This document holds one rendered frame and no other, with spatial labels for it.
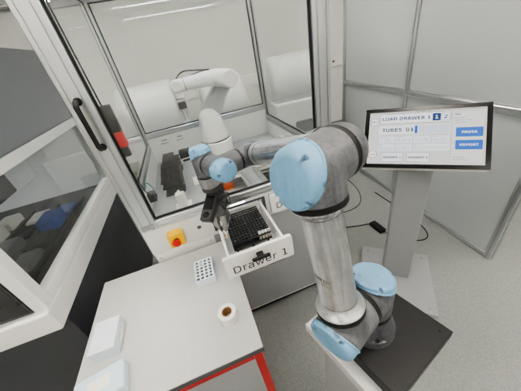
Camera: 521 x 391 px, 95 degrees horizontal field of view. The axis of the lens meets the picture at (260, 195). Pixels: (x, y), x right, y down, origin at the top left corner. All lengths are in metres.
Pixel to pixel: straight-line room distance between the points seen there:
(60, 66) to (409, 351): 1.35
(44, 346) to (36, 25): 1.22
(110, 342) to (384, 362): 0.89
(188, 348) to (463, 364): 1.44
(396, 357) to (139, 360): 0.82
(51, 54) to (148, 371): 1.05
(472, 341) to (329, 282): 1.48
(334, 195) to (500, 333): 1.73
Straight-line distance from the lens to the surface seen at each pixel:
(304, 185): 0.40
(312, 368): 1.71
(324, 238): 0.48
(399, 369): 0.87
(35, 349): 1.54
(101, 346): 1.12
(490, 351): 1.97
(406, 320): 0.96
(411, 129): 1.43
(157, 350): 1.06
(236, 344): 0.96
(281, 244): 0.99
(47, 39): 1.07
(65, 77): 1.07
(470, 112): 1.50
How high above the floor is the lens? 1.59
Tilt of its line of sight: 32 degrees down
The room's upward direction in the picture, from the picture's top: 12 degrees counter-clockwise
